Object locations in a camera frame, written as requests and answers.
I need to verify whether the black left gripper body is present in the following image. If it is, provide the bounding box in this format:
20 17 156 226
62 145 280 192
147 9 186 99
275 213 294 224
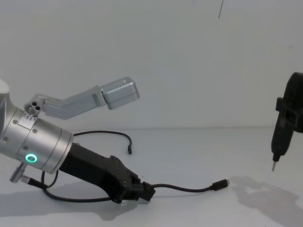
59 143 130 204

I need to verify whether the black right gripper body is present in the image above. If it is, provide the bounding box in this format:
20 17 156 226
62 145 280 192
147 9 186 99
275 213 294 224
276 71 303 133

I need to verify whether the black cable with slim plug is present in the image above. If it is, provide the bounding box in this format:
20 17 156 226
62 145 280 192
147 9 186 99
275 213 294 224
151 179 231 193

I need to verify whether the thin black wrist cable loop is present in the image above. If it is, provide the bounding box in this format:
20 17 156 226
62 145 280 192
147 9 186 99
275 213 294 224
20 170 114 204

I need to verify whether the thin black cable with plug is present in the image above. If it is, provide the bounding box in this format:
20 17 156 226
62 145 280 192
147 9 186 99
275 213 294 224
73 131 134 156

